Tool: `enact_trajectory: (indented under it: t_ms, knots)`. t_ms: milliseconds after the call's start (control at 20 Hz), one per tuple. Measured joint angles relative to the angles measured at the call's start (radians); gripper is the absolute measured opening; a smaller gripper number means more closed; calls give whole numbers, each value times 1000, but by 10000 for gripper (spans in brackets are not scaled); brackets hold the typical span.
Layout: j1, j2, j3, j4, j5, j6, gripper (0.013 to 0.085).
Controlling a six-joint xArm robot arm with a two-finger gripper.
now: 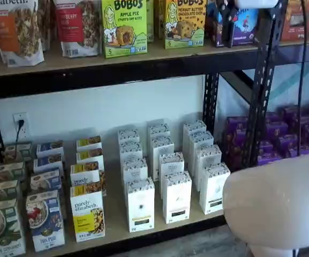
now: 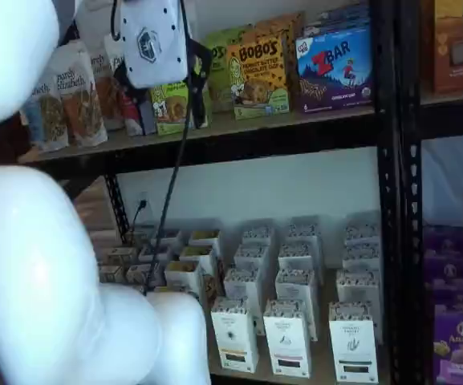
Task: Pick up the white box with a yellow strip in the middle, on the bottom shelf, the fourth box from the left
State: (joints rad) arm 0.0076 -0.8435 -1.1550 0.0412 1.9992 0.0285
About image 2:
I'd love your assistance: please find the blue flax cereal box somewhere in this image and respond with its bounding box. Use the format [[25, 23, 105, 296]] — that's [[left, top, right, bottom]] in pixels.
[[138, 244, 173, 266], [150, 228, 182, 246], [126, 262, 164, 286]]

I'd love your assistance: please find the green Bobo's apple pie box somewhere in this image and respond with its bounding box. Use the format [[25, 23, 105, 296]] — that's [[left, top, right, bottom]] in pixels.
[[139, 81, 213, 136], [205, 27, 237, 114]]

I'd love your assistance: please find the white box green strip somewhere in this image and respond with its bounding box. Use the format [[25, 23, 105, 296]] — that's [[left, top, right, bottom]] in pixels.
[[343, 218, 381, 248], [328, 301, 379, 384], [335, 268, 381, 322], [342, 243, 381, 274]]

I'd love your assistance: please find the orange granola bag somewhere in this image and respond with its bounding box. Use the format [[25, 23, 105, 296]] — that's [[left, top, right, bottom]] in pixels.
[[48, 42, 108, 148]]

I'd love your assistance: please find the white box yellow strip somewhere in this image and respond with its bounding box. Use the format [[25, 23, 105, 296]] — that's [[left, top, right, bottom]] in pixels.
[[242, 225, 277, 252], [234, 244, 273, 278], [210, 297, 261, 371], [223, 267, 265, 336]]

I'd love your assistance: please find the black power plug cord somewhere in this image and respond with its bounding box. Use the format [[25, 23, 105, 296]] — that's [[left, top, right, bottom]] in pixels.
[[132, 200, 148, 230]]

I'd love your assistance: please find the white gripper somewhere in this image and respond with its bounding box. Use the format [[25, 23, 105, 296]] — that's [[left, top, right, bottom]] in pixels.
[[113, 0, 213, 130]]

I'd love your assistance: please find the black metal shelving rack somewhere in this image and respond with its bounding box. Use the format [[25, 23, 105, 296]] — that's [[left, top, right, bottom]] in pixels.
[[399, 0, 463, 385], [14, 0, 403, 385]]

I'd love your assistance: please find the white box pink strip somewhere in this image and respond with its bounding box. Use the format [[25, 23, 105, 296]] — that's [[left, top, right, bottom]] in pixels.
[[286, 216, 323, 248], [274, 267, 321, 342], [262, 299, 313, 378], [278, 242, 323, 282]]

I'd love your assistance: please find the white yellow purely elizabeth box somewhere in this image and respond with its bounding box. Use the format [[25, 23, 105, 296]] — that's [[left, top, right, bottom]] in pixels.
[[178, 245, 217, 274], [164, 260, 221, 308], [189, 229, 221, 252], [153, 285, 198, 297]]

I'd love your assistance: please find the orange snack box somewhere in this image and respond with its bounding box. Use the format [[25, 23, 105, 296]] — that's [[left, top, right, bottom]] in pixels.
[[431, 0, 463, 95]]

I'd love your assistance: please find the purely elizabeth granola bag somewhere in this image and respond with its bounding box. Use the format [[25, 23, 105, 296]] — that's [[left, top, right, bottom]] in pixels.
[[89, 43, 126, 132]]

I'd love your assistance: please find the yellow Bobo's peanut butter box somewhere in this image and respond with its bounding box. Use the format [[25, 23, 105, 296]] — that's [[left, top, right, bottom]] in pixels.
[[225, 35, 291, 120], [253, 11, 307, 110]]

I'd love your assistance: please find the blue Zbar box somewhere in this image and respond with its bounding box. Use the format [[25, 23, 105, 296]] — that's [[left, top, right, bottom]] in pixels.
[[303, 3, 372, 39], [294, 27, 375, 115]]

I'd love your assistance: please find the purple Annie's snack box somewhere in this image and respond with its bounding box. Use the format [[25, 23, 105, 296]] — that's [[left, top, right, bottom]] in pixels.
[[423, 226, 463, 282], [433, 306, 463, 385], [425, 272, 463, 318]]

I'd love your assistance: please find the red granola bag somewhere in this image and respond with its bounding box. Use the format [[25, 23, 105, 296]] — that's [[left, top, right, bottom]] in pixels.
[[104, 34, 144, 137]]

